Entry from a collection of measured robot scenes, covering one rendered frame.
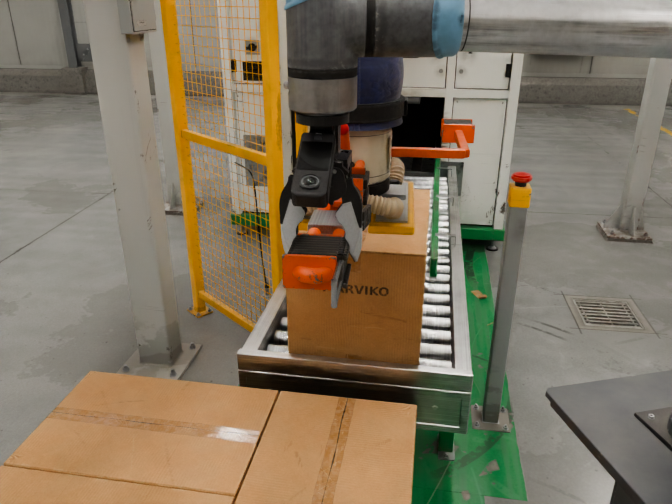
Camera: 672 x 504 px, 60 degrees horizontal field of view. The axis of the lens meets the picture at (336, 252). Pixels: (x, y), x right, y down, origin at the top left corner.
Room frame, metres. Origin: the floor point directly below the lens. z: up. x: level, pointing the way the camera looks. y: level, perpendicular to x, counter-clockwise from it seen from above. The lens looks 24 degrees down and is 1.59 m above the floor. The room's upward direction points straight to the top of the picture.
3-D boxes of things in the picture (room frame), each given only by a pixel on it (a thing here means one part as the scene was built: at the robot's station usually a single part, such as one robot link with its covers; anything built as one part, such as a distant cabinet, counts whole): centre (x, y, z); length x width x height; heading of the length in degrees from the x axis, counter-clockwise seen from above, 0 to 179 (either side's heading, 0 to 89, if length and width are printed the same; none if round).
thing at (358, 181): (1.10, -0.01, 1.25); 0.10 x 0.08 x 0.06; 83
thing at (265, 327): (2.66, 0.08, 0.50); 2.31 x 0.05 x 0.19; 171
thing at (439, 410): (1.45, -0.05, 0.48); 0.70 x 0.03 x 0.15; 81
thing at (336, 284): (0.80, -0.03, 1.25); 0.31 x 0.03 x 0.05; 173
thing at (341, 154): (0.79, 0.02, 1.39); 0.09 x 0.08 x 0.12; 172
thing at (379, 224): (1.34, -0.14, 1.15); 0.34 x 0.10 x 0.05; 173
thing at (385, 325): (1.79, -0.10, 0.75); 0.60 x 0.40 x 0.40; 171
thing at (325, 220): (0.89, 0.01, 1.24); 0.07 x 0.07 x 0.04; 83
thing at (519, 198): (1.94, -0.63, 0.50); 0.07 x 0.07 x 1.00; 81
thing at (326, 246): (0.76, 0.03, 1.25); 0.08 x 0.07 x 0.05; 173
